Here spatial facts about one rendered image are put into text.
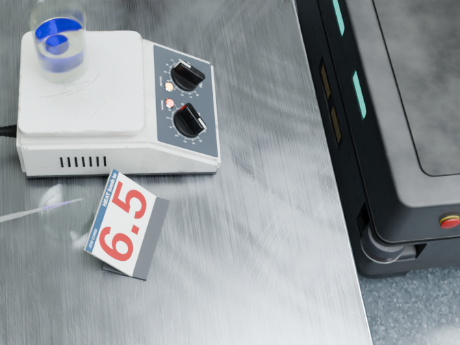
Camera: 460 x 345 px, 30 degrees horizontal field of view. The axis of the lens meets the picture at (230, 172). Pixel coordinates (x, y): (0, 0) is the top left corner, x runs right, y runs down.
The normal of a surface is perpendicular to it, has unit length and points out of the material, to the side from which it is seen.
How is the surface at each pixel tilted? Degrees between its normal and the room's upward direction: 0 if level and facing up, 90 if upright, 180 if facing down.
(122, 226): 40
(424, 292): 0
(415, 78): 0
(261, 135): 0
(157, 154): 90
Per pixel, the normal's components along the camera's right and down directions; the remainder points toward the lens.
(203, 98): 0.58, -0.43
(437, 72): 0.10, -0.48
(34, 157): 0.07, 0.88
